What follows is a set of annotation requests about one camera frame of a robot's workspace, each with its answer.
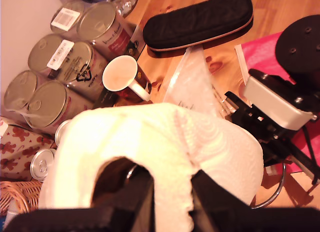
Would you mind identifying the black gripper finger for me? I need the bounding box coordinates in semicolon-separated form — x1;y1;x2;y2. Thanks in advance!
259;138;291;165
191;170;251;231
102;175;155;231

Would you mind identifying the metal wire towel stand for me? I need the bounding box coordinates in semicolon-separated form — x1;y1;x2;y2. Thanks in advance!
126;164;287;209

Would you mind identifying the white paper towel roll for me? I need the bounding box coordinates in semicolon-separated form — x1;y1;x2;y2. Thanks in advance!
37;103;265;232

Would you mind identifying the white paper sheet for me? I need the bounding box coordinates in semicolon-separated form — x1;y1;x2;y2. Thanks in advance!
234;44;251;84

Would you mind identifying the pink paper sheet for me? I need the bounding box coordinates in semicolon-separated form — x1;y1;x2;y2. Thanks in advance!
241;31;320;172

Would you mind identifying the clear plastic bag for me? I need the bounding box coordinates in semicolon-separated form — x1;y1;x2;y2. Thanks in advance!
162;46;241;122

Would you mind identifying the wicker basket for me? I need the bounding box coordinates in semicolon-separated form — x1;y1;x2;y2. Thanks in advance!
0;180;43;217

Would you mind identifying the dark red mug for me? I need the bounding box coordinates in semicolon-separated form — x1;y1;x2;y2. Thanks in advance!
101;55;153;105

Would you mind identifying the shrink-wrapped silver food tin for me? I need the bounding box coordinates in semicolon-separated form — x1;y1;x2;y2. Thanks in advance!
61;41;110;101
26;80;95;135
49;0;87;41
76;1;132;61
3;70;40;119
27;33;67;76

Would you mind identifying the gingerbread print box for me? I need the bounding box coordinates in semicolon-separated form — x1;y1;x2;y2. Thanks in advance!
0;116;56;181

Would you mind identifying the black zip case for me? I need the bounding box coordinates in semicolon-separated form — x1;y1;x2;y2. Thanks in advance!
142;0;255;54

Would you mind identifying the large clear water bottle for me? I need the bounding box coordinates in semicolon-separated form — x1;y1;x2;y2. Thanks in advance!
54;0;140;17

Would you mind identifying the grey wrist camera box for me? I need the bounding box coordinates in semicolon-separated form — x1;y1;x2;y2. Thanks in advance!
242;69;315;131

